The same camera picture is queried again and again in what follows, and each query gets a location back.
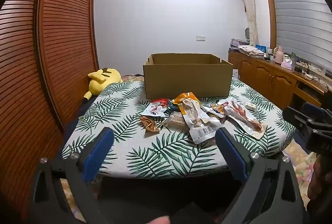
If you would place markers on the orange and white snack packet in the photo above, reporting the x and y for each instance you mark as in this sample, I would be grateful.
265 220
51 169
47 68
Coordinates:
199 125

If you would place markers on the navy bedsheet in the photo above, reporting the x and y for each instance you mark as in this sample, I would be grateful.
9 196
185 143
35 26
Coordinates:
85 107

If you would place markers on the small blue box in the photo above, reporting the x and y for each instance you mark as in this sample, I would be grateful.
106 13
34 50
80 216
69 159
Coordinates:
260 47

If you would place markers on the clear chicken feet packet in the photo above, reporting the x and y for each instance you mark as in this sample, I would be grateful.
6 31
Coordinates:
241 112

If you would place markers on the person's left hand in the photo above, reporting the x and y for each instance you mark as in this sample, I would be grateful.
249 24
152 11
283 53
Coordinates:
158 221

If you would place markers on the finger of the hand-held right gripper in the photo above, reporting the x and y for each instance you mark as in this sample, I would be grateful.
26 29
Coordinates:
295 117
312 110

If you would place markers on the cardboard box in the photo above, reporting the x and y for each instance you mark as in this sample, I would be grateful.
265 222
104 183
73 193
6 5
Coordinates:
186 81

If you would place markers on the pink thermos bottle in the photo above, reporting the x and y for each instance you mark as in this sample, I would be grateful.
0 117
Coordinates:
278 55

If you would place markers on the wooden window frame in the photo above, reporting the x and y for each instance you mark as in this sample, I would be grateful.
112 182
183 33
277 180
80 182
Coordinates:
269 6

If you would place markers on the green capped bottle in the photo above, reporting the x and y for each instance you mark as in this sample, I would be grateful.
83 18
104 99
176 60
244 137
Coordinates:
293 58

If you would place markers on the pink tissue box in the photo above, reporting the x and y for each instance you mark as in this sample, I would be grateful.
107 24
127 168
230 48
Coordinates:
287 64

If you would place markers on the wooden louvered wardrobe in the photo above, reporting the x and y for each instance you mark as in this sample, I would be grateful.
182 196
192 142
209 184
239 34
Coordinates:
64 32

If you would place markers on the grey window blind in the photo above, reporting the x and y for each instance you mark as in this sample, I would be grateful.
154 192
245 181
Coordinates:
298 19

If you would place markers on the white power strip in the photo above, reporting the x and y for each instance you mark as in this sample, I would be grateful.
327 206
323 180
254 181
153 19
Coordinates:
308 75

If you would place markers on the brown bar snack packet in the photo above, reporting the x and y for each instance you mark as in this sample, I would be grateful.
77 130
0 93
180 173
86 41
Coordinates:
176 121

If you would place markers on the small white fan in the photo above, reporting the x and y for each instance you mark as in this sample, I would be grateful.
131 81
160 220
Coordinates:
247 33

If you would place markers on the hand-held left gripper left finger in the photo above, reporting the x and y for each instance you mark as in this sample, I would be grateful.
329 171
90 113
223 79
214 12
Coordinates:
97 156

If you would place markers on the silver orange snack packet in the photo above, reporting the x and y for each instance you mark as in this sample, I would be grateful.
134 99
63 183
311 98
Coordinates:
215 110

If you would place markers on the white red-topped snack packet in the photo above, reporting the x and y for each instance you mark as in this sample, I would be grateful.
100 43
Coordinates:
155 108

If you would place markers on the purple fabric bag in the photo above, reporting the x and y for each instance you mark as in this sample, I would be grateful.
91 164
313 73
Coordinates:
238 43

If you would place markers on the folded floral cloth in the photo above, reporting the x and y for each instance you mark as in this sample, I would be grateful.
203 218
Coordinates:
250 50

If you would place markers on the person's right hand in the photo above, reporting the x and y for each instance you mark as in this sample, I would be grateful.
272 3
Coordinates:
321 180

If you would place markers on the yellow plush toy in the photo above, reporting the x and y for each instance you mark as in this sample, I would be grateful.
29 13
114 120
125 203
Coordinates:
103 79

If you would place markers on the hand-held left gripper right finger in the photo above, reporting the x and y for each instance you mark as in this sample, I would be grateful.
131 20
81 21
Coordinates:
230 156

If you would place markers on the orange crinkly snack packet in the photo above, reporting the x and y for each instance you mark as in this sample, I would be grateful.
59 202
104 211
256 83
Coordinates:
149 124

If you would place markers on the white paper bag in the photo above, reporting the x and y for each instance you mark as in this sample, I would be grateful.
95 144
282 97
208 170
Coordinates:
236 73

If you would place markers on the white wall switch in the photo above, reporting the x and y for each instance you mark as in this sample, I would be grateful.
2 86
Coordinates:
200 38

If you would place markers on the small white box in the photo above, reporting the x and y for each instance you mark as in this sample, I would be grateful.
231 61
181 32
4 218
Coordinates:
250 106

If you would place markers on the wooden cabinet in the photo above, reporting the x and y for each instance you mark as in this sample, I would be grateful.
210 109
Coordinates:
262 76

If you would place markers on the cream curtain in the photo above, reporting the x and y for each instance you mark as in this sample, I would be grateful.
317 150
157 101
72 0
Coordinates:
249 6

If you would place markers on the blue white snack packet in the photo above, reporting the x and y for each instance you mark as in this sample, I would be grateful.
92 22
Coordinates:
173 106

